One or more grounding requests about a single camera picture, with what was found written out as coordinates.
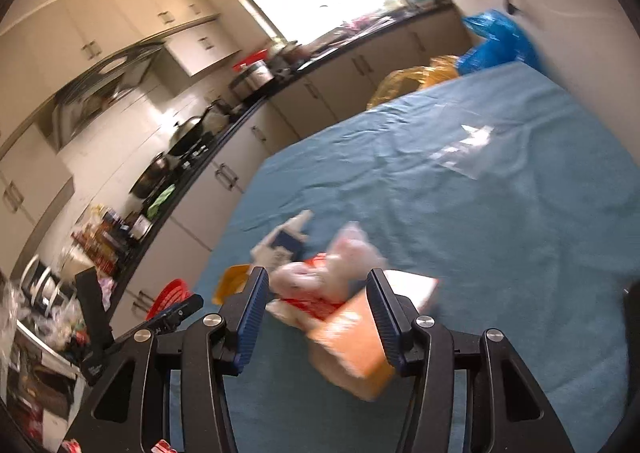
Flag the kitchen cabinets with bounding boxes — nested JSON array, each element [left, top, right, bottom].
[[1, 0, 240, 275], [108, 2, 472, 335]]

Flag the blue plastic bag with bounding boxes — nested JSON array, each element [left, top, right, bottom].
[[457, 9, 542, 75]]

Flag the yellow plastic container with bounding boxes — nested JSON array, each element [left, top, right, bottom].
[[212, 263, 252, 306]]

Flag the white red food pouch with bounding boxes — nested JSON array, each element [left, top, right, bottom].
[[266, 253, 349, 332]]

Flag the orange cardboard box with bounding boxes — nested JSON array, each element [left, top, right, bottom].
[[305, 267, 441, 403]]

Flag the lower kitchen cabinets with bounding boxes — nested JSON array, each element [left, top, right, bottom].
[[108, 2, 472, 335]]

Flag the blue table cloth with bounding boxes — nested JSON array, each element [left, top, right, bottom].
[[195, 63, 639, 452]]

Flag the black frying pan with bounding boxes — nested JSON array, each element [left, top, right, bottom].
[[129, 152, 171, 200]]

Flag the range hood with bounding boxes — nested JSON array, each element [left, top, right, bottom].
[[37, 42, 164, 151]]

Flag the upper kitchen cabinets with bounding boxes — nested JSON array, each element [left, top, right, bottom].
[[1, 0, 240, 275]]

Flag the sauce bottles group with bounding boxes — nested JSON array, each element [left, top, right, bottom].
[[72, 204, 140, 279]]

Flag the pink white bag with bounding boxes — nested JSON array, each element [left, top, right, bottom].
[[269, 221, 388, 309]]

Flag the blue white carton box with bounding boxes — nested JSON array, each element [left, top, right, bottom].
[[250, 210, 314, 272]]

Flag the red plastic basket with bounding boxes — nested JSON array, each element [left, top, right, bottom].
[[145, 279, 192, 321]]

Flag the silver rice cooker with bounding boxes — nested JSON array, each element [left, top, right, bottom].
[[229, 57, 274, 101]]

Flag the white plastic bag on counter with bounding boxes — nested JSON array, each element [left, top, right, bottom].
[[98, 277, 116, 311]]

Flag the metal storage rack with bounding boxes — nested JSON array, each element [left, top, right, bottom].
[[1, 255, 87, 452]]

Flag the clear plastic cup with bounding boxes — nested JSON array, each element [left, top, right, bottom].
[[428, 124, 498, 180]]

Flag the black wok with lid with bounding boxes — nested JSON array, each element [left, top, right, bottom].
[[168, 113, 213, 158]]

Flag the green cloth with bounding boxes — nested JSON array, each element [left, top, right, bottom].
[[146, 184, 176, 221]]

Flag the yellow plastic bag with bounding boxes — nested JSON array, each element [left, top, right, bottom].
[[366, 56, 459, 110]]

